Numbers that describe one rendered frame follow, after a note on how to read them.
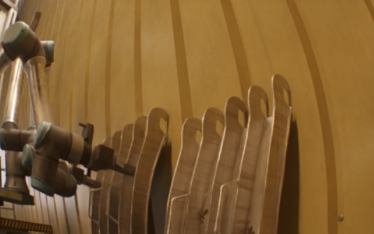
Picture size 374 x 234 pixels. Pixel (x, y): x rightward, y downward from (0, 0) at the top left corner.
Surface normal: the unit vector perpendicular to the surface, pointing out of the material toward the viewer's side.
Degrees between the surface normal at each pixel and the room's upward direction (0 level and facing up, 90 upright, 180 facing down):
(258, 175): 71
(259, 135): 90
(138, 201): 90
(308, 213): 90
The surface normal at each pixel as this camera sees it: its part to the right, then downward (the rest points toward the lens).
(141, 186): 0.58, -0.29
